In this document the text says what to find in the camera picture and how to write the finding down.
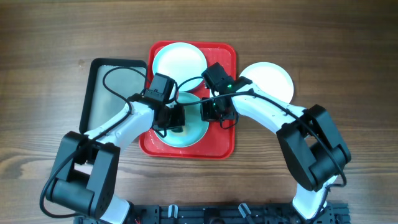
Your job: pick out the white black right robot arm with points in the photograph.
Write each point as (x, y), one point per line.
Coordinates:
(313, 148)

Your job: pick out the green yellow sponge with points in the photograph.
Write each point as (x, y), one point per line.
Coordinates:
(177, 129)

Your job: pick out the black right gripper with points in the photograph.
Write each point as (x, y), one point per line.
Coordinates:
(206, 115)

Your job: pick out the light blue far plate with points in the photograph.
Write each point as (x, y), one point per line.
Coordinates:
(180, 61)

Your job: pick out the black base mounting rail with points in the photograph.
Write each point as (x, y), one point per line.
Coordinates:
(278, 213)

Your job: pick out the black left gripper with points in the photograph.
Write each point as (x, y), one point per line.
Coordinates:
(180, 111)

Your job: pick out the white plate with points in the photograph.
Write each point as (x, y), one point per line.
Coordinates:
(272, 79)

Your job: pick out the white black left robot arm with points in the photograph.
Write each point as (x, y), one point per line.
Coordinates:
(83, 176)

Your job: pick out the turquoise plate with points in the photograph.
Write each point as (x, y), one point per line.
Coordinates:
(194, 129)

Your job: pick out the black water tray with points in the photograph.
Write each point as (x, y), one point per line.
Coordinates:
(125, 77)

